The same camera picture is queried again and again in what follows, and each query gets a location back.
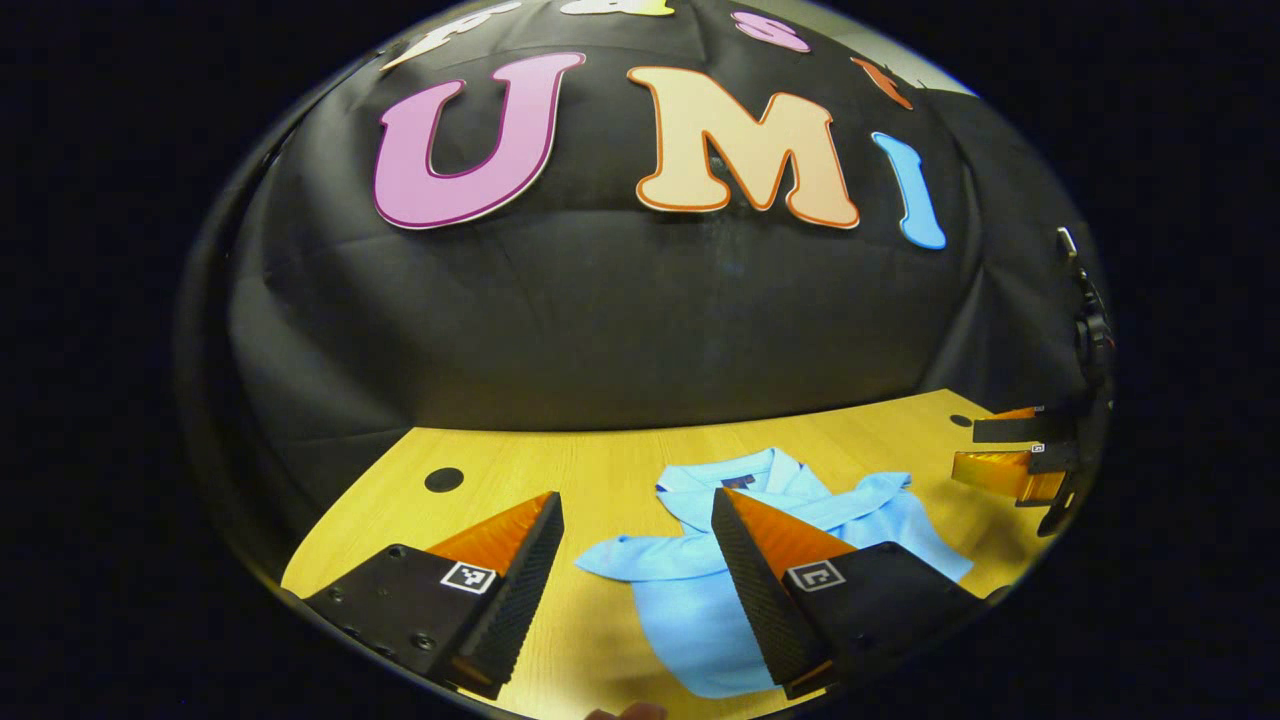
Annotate light blue T-shirt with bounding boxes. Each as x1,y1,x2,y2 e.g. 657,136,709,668
575,447,974,699

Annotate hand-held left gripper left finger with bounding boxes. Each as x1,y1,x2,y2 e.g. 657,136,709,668
300,491,564,701

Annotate black backdrop cloth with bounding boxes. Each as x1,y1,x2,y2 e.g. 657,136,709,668
175,0,1111,501

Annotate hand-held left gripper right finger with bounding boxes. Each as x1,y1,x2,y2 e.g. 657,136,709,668
711,488,991,701

